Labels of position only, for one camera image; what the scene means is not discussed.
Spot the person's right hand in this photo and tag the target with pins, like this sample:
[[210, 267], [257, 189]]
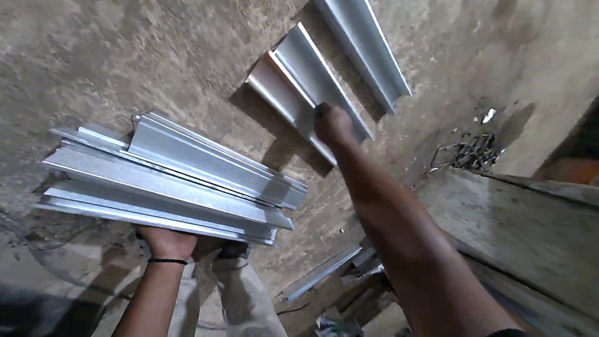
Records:
[[338, 125]]

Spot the person's left hand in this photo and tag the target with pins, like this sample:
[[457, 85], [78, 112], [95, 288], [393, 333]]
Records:
[[169, 242]]

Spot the person's right fingers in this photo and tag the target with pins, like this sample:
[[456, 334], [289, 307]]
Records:
[[321, 112]]

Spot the person's left fingers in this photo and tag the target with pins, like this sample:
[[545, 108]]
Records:
[[142, 235]]

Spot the silver channel with reddish tint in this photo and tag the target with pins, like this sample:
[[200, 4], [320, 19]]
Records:
[[280, 91]]

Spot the stack of silver metal channels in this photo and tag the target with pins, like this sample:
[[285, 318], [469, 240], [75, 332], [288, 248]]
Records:
[[164, 187]]

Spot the person's right forearm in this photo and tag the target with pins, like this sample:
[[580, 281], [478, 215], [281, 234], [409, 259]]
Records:
[[412, 234]]

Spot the person's left forearm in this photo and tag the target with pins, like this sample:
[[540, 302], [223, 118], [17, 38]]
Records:
[[152, 299]]

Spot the plain silver metal channel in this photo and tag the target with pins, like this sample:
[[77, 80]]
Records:
[[365, 44], [311, 61]]

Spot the person's legs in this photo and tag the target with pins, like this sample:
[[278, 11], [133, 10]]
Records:
[[245, 295]]

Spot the narrow silver metal strip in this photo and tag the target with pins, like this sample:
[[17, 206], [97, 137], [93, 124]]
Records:
[[323, 272]]

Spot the shiny crumpled foil scrap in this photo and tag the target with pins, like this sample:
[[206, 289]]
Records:
[[490, 115]]

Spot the pile of metal scraps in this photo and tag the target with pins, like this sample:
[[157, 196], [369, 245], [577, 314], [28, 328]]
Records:
[[344, 323]]

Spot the large grey wooden board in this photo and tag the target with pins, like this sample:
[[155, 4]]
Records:
[[524, 234]]

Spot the orange object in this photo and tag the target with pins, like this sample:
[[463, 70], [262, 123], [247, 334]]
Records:
[[580, 171]]

